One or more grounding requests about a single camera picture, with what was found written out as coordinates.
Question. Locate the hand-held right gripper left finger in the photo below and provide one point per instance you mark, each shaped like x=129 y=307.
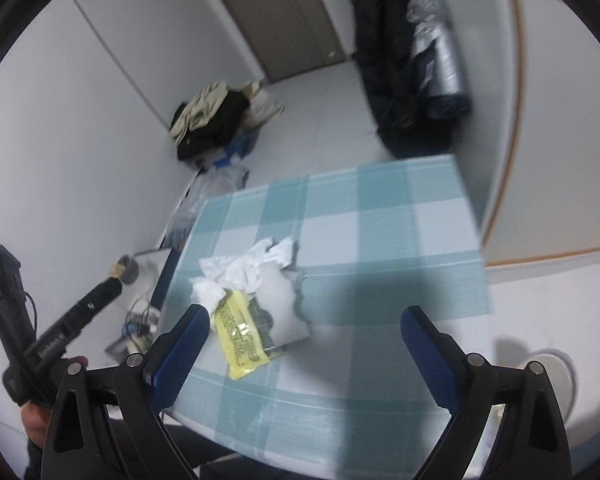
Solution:
x=180 y=360

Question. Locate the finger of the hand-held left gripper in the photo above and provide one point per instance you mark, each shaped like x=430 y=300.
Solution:
x=100 y=297

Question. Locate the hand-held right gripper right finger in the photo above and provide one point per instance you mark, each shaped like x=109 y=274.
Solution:
x=430 y=355

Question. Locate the yellow snack packet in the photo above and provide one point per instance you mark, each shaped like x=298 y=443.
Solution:
x=237 y=340

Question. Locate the person's left forearm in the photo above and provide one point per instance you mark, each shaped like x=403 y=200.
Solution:
x=34 y=462

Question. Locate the person's left hand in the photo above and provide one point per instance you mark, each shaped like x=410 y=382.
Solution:
x=35 y=422

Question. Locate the wooden chopsticks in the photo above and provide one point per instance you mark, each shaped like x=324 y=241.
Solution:
x=115 y=270

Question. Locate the grey chopstick holder cup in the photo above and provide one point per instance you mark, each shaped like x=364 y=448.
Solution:
x=128 y=269

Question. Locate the crumpled white tissue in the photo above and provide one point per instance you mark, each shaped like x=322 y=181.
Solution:
x=230 y=270

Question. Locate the teal checkered tablecloth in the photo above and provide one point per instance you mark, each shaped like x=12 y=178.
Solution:
x=380 y=240

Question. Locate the grey plastic bag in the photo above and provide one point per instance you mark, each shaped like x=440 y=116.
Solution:
x=215 y=185

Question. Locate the blue cardboard box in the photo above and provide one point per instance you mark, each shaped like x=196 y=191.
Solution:
x=237 y=147

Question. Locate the black bag with beige cloth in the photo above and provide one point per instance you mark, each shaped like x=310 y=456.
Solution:
x=215 y=125

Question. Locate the beige garment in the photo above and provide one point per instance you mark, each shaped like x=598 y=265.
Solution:
x=200 y=105

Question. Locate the beige tote bag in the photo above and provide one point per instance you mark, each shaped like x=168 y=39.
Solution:
x=262 y=102

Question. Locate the black jacket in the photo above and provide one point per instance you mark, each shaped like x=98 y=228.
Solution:
x=400 y=70

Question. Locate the silver folded umbrella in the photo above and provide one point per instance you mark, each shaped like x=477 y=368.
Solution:
x=437 y=60

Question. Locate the grey door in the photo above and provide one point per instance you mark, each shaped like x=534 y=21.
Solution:
x=290 y=10

